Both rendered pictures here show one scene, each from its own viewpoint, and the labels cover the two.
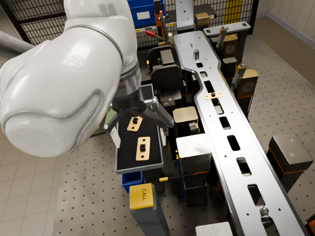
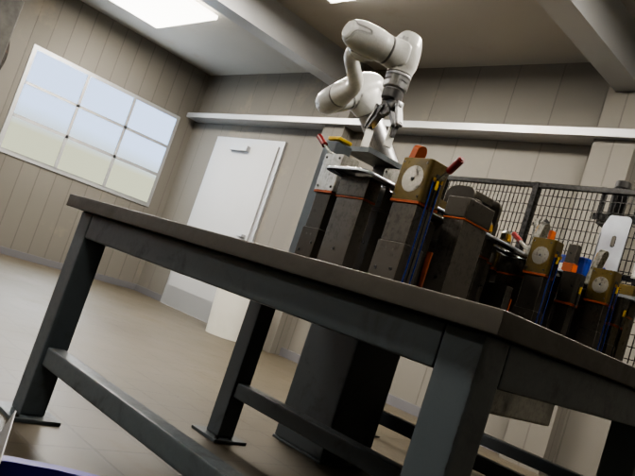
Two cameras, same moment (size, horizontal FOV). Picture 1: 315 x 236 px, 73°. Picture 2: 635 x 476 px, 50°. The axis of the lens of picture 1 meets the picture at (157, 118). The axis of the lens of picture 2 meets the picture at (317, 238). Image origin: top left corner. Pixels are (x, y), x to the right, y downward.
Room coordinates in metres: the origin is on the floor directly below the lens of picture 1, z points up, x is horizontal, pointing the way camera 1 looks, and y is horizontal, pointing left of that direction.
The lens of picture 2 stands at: (-1.19, -1.63, 0.63)
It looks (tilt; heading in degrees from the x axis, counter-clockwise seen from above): 5 degrees up; 49
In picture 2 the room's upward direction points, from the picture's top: 18 degrees clockwise
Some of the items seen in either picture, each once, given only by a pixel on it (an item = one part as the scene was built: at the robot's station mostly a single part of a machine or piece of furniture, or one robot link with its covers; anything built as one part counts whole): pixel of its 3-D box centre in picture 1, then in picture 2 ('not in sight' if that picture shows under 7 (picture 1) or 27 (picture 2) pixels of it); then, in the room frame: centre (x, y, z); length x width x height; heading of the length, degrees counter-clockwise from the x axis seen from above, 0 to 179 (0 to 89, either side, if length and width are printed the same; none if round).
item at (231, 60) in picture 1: (229, 80); (566, 315); (0.98, -0.47, 0.84); 0.10 x 0.05 x 0.29; 87
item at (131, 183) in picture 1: (133, 177); not in sight; (0.52, 0.17, 0.75); 0.11 x 0.10 x 0.09; 177
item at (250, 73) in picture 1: (244, 100); (537, 292); (0.77, -0.47, 0.87); 0.12 x 0.07 x 0.35; 87
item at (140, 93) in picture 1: (127, 101); (389, 102); (0.38, 0.06, 1.36); 0.08 x 0.07 x 0.09; 80
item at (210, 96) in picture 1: (213, 94); not in sight; (0.72, -0.27, 1.01); 0.08 x 0.04 x 0.01; 88
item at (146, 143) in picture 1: (143, 147); not in sight; (0.38, 0.06, 1.17); 0.08 x 0.04 x 0.01; 170
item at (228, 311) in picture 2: not in sight; (233, 308); (2.76, 3.81, 0.29); 0.47 x 0.47 x 0.58
